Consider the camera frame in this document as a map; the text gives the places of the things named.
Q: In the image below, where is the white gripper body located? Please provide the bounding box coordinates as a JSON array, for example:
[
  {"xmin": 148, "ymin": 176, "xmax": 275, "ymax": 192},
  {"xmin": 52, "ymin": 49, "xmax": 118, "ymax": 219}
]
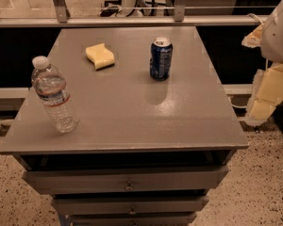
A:
[{"xmin": 260, "ymin": 0, "xmax": 283, "ymax": 63}]

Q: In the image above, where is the top grey drawer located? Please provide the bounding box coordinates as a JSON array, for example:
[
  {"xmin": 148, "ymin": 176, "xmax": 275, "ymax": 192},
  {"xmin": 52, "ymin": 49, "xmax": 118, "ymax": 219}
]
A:
[{"xmin": 23, "ymin": 166, "xmax": 229, "ymax": 195}]

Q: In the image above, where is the grey drawer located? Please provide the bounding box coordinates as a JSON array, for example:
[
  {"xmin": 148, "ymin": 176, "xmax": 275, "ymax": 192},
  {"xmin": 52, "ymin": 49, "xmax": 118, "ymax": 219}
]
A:
[
  {"xmin": 71, "ymin": 213, "xmax": 196, "ymax": 226},
  {"xmin": 23, "ymin": 166, "xmax": 229, "ymax": 195},
  {"xmin": 52, "ymin": 196, "xmax": 208, "ymax": 216}
]

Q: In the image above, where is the white cable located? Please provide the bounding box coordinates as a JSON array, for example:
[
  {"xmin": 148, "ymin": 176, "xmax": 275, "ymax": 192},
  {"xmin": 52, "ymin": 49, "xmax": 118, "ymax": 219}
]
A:
[{"xmin": 246, "ymin": 12, "xmax": 264, "ymax": 25}]

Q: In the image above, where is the clear plastic water bottle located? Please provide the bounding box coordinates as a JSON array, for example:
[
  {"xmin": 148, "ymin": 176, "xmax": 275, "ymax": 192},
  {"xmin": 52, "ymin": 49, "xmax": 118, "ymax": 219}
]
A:
[{"xmin": 31, "ymin": 56, "xmax": 79, "ymax": 133}]

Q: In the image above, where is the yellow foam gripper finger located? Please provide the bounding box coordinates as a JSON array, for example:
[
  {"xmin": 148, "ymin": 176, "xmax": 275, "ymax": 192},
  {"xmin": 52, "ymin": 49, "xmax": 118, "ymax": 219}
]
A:
[
  {"xmin": 245, "ymin": 63, "xmax": 283, "ymax": 126},
  {"xmin": 241, "ymin": 24, "xmax": 263, "ymax": 48}
]

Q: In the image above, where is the metal guard rail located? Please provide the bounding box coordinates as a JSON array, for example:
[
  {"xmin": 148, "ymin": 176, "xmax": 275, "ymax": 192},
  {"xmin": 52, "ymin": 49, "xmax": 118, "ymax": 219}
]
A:
[{"xmin": 0, "ymin": 0, "xmax": 267, "ymax": 27}]

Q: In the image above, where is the yellow wavy sponge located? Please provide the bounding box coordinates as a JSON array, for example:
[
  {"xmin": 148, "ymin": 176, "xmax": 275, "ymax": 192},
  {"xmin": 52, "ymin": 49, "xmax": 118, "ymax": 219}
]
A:
[{"xmin": 85, "ymin": 43, "xmax": 115, "ymax": 70}]

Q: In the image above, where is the middle grey drawer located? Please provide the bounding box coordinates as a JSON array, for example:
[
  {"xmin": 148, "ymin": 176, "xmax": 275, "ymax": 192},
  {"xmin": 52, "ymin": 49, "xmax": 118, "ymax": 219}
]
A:
[{"xmin": 52, "ymin": 196, "xmax": 208, "ymax": 216}]

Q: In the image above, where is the bottom grey drawer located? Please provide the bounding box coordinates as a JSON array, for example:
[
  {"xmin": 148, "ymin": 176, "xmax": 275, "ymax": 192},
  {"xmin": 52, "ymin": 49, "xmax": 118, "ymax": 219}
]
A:
[{"xmin": 71, "ymin": 213, "xmax": 196, "ymax": 226}]

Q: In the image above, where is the blue soda can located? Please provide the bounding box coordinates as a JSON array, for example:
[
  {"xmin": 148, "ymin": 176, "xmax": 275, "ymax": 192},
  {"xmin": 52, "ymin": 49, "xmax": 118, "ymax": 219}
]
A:
[{"xmin": 150, "ymin": 38, "xmax": 173, "ymax": 81}]

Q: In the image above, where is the grey drawer cabinet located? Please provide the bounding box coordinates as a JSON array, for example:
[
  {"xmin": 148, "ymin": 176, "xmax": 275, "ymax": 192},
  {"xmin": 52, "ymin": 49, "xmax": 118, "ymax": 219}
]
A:
[{"xmin": 0, "ymin": 26, "xmax": 250, "ymax": 226}]

